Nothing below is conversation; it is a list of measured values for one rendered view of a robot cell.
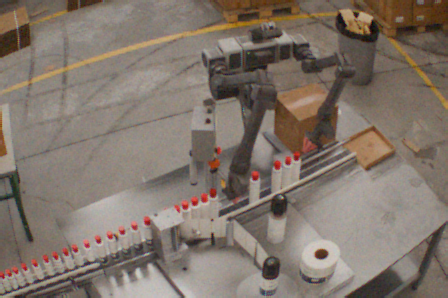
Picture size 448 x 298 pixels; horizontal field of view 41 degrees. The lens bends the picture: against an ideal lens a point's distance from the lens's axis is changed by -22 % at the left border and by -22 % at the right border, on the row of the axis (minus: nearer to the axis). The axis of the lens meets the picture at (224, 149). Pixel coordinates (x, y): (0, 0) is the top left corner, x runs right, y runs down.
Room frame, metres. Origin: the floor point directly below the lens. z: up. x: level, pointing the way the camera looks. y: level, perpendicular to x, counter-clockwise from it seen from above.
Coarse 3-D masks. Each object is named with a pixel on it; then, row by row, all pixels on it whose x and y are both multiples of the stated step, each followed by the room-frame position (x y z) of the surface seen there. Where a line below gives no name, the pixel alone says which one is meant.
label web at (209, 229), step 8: (184, 224) 2.37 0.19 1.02; (192, 224) 2.37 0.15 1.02; (200, 224) 2.37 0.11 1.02; (208, 224) 2.38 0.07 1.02; (216, 224) 2.38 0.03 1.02; (224, 224) 2.38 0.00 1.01; (176, 232) 2.30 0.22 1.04; (184, 232) 2.37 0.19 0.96; (208, 232) 2.38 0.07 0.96; (216, 232) 2.38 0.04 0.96; (224, 232) 2.38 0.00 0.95; (240, 232) 2.33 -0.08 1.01; (240, 240) 2.33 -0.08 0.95; (248, 240) 2.28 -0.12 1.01; (256, 240) 2.23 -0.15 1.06; (248, 248) 2.27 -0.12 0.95
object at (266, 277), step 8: (272, 256) 2.03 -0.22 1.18; (264, 264) 1.99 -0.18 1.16; (272, 264) 1.98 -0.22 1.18; (280, 264) 1.99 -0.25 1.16; (264, 272) 1.98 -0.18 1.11; (272, 272) 1.96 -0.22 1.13; (264, 280) 1.97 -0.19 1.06; (272, 280) 1.96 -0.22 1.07; (264, 288) 1.96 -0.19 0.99; (272, 288) 1.96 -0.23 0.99; (264, 296) 1.96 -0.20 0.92; (272, 296) 1.97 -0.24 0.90
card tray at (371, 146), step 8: (368, 128) 3.28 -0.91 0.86; (376, 128) 3.28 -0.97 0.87; (352, 136) 3.20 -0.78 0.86; (360, 136) 3.24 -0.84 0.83; (368, 136) 3.24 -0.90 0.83; (376, 136) 3.24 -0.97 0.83; (384, 136) 3.21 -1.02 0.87; (344, 144) 3.16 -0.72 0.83; (352, 144) 3.16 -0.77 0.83; (360, 144) 3.16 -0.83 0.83; (368, 144) 3.16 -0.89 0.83; (376, 144) 3.16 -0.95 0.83; (384, 144) 3.16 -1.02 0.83; (392, 144) 3.13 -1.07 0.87; (352, 152) 3.09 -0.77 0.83; (360, 152) 3.09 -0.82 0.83; (368, 152) 3.09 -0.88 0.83; (376, 152) 3.09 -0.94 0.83; (384, 152) 3.09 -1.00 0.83; (392, 152) 3.08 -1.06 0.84; (360, 160) 3.02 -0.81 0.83; (368, 160) 3.02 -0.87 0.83; (376, 160) 2.99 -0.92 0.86
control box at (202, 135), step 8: (200, 112) 2.65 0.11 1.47; (192, 120) 2.60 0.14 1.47; (200, 120) 2.60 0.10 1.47; (192, 128) 2.54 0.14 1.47; (200, 128) 2.54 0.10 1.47; (208, 128) 2.54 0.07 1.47; (192, 136) 2.53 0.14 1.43; (200, 136) 2.53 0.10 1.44; (208, 136) 2.53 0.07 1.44; (192, 144) 2.53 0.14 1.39; (200, 144) 2.53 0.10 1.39; (208, 144) 2.53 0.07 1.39; (192, 152) 2.53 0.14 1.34; (200, 152) 2.53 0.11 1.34; (208, 152) 2.53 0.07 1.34; (192, 160) 2.53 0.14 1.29; (200, 160) 2.53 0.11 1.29; (208, 160) 2.53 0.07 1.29
